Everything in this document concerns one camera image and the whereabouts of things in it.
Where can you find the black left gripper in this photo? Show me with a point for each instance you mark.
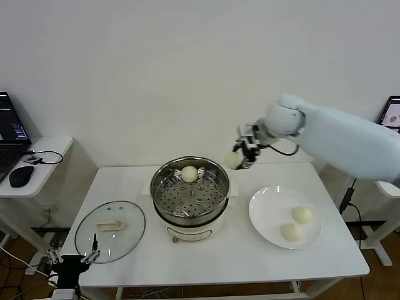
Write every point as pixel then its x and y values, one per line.
pixel 68 268

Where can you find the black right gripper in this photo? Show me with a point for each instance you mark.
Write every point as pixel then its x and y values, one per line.
pixel 250 139

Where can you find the white steamed baozi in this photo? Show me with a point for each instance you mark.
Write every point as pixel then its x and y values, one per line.
pixel 233 161
pixel 189 174
pixel 292 232
pixel 302 215

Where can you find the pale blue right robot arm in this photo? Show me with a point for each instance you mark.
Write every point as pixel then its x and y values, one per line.
pixel 337 137

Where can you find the stainless steel steamer basket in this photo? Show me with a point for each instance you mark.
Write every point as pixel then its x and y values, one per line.
pixel 190 200

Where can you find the round glass pot lid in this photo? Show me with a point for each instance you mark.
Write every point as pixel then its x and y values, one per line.
pixel 125 243

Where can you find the white round plate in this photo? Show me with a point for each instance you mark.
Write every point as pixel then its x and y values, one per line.
pixel 275 212

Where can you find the cream electric cooker base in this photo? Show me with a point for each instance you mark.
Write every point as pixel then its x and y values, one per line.
pixel 193 231

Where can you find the black computer mouse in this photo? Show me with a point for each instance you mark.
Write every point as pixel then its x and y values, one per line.
pixel 21 176

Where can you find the white side table with mouse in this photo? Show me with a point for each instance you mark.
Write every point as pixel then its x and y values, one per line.
pixel 53 147

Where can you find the black laptop with dark screen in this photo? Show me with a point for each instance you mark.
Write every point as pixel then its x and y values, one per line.
pixel 9 125

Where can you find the grey laptop with pink screen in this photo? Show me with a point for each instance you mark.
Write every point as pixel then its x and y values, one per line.
pixel 392 115

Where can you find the white side table with sticker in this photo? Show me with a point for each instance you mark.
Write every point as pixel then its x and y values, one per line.
pixel 378 240

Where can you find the white work table frame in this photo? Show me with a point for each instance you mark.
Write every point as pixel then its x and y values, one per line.
pixel 118 293

